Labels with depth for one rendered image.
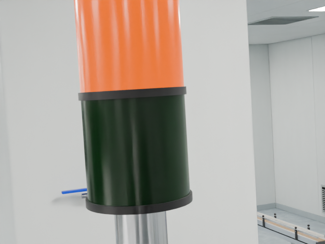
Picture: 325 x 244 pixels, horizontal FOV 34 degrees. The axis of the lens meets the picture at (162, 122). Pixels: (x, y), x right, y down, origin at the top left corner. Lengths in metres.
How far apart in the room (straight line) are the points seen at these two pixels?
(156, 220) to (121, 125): 0.05
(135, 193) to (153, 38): 0.07
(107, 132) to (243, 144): 1.69
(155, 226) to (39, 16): 1.46
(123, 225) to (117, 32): 0.09
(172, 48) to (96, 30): 0.03
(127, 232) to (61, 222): 1.47
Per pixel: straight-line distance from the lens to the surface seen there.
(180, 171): 0.24
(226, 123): 1.88
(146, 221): 0.25
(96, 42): 0.23
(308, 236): 4.83
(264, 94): 9.71
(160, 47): 0.23
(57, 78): 1.68
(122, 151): 0.23
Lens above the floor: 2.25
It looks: 3 degrees down
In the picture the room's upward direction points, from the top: 3 degrees counter-clockwise
